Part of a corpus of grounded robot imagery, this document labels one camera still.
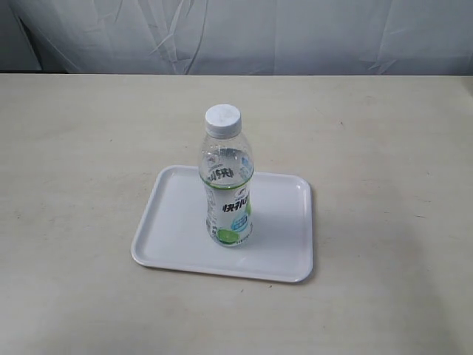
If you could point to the white rectangular plastic tray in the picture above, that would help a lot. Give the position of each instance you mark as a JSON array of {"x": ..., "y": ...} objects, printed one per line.
[{"x": 263, "y": 232}]

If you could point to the clear plastic drink bottle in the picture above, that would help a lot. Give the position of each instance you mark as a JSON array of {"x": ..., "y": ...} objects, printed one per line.
[{"x": 226, "y": 167}]

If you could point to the white backdrop cloth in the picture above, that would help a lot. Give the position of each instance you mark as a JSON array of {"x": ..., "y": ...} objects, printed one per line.
[{"x": 248, "y": 37}]

